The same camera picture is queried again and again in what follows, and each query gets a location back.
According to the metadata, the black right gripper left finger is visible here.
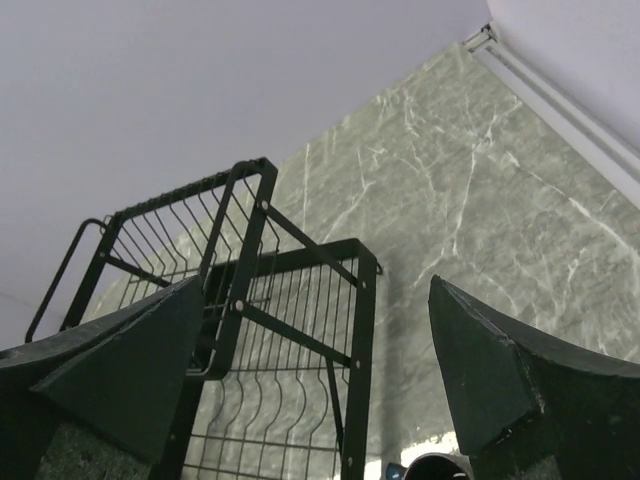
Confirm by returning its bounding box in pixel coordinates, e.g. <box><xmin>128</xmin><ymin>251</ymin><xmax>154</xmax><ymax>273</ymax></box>
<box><xmin>1</xmin><ymin>276</ymin><xmax>204</xmax><ymax>479</ymax></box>

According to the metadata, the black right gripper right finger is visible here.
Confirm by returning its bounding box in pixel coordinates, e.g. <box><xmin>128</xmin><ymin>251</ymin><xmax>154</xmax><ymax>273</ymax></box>
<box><xmin>428</xmin><ymin>276</ymin><xmax>639</xmax><ymax>479</ymax></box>

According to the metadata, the white aluminium side rail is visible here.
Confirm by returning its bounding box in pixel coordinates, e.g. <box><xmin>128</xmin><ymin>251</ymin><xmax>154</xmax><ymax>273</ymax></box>
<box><xmin>462</xmin><ymin>24</ymin><xmax>639</xmax><ymax>202</ymax></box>

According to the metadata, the grey-green ceramic mug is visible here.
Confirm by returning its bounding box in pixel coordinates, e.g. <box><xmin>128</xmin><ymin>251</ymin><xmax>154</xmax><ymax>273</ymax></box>
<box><xmin>403</xmin><ymin>453</ymin><xmax>473</xmax><ymax>480</ymax></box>

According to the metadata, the black wire dish rack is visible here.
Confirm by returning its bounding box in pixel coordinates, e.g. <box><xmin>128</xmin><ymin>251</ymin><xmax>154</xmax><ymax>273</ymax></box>
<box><xmin>36</xmin><ymin>158</ymin><xmax>382</xmax><ymax>479</ymax></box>

